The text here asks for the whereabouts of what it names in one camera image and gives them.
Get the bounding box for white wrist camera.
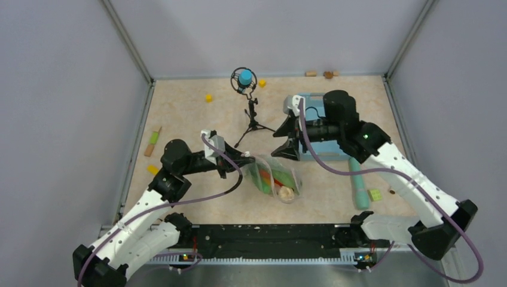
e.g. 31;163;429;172
201;129;225;165
282;94;306;117

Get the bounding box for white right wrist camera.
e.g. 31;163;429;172
282;94;306;117

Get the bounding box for smooth orange carrot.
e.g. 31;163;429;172
259;169;276;185

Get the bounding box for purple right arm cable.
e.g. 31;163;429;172
298;99;485;285

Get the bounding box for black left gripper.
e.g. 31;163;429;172
181;139;255;178

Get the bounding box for clear pink zip top bag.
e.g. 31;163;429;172
242;151;303;204

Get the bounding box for yellow-green cube block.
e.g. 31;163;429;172
368;189;383;201

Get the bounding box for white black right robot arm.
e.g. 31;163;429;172
272;90;478;260

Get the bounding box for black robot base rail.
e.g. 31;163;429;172
168;224;390;259

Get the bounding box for wooden cork pieces at wall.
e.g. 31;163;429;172
304;71;340;79

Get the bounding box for dark green cucumber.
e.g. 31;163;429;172
245;163;272;195

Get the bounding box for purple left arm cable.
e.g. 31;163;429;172
77;132;245;287

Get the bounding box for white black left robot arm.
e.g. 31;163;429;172
72;131;255;286

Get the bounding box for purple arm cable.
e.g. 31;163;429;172
298;99;485;285
77;132;245;287

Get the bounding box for light blue perforated plastic basket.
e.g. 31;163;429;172
299;93;350;161

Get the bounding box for yellow block near left edge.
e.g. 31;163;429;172
146;164;160;176

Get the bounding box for blue microphone in shock mount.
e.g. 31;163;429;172
230;67;258;96

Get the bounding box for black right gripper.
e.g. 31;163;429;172
271;114;341;161

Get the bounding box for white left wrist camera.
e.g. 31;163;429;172
201;129;225;165

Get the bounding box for teal cylinder roller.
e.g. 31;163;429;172
349;158;369;210

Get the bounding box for green and wood block stick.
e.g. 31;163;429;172
143;126;162;157

